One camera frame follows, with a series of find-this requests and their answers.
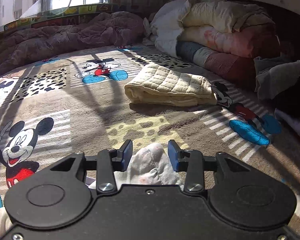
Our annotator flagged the white floral padded garment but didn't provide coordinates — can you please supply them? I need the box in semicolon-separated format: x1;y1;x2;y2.
86;142;184;190

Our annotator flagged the grey and dark clothes pile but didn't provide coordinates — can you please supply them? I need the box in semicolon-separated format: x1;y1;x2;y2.
253;56;300;138

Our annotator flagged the cream quilted folded blanket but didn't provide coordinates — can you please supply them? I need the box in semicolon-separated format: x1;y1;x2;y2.
124;63;217;107

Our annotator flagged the purple crumpled comforter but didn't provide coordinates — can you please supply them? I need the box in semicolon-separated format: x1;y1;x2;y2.
0;11;144;77

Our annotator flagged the stacked rolled quilts pile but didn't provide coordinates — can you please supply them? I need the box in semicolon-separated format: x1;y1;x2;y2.
143;0;280;83

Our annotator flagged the colourful alphabet foam mat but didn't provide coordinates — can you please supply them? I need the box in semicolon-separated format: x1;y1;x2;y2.
4;3;119;32

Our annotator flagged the dark wooden headboard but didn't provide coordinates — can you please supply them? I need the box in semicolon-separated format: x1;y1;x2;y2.
228;0;300;60

